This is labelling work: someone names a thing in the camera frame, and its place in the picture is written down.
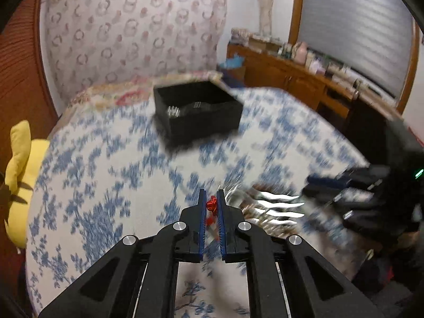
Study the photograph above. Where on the yellow plush toy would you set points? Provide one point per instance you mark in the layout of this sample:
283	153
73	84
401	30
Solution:
23	179

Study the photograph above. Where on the cardboard box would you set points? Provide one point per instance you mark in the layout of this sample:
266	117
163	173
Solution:
265	43

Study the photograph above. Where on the stack of folded cloths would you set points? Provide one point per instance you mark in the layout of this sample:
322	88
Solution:
241	36

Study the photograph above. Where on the red bead jewelry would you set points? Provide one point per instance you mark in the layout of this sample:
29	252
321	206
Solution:
212	204

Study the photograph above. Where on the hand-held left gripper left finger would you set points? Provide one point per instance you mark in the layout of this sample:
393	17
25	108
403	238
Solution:
202	225

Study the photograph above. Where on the wooden louvre door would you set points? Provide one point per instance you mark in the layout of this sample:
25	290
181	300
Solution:
23	82

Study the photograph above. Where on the purple tissue box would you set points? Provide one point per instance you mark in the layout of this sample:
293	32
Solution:
317	67

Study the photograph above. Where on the black storage box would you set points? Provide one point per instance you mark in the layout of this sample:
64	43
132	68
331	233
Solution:
198	126

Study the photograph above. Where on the blue floral cloth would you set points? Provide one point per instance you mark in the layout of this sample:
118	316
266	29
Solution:
116	179

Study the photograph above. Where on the wooden cabinet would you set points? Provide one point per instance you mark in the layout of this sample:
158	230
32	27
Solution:
285	76

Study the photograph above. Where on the beige window curtain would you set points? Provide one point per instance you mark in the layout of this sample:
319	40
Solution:
265	3

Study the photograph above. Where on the grey window blind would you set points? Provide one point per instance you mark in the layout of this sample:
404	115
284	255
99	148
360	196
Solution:
354	29

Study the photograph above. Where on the teal plastic bag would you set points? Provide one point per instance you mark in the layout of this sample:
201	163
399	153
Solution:
232	63

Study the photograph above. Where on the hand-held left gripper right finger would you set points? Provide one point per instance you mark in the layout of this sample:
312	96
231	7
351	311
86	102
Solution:
222	228

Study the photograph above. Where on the pink floral bedspread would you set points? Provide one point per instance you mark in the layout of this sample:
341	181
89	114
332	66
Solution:
112	94

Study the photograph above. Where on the pink thermos bottle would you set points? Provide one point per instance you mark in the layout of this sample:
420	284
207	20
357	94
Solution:
300	53

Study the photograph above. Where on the black chair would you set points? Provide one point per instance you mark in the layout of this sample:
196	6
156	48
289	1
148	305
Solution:
367	126

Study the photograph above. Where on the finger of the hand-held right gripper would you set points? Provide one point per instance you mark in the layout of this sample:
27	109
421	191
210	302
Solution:
331	180
341	202

